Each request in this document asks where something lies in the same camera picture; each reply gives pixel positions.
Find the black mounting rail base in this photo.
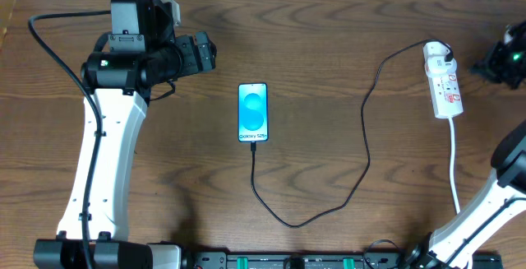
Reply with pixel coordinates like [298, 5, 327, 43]
[180, 251, 505, 269]

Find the white power strip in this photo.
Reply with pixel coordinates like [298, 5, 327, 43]
[422, 41, 464, 119]

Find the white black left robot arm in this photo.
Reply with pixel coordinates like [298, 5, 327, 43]
[33, 0, 217, 268]

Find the white power strip cord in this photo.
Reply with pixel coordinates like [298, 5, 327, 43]
[447, 116, 462, 216]

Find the black USB charging cable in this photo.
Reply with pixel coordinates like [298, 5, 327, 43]
[249, 37, 453, 230]

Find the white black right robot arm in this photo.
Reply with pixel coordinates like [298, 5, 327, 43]
[399, 39, 525, 268]

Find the blue Galaxy smartphone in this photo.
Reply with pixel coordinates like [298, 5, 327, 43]
[238, 83, 269, 142]

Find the black charger plug adapter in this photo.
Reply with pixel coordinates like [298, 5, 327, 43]
[445, 50, 454, 62]

